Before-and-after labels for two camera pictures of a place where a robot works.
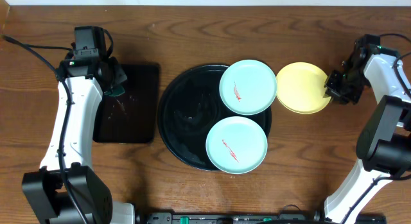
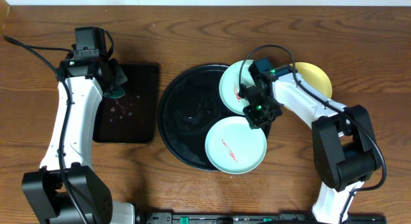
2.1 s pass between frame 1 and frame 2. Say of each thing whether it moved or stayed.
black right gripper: moved
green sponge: stayed
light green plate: stayed
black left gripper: stayed
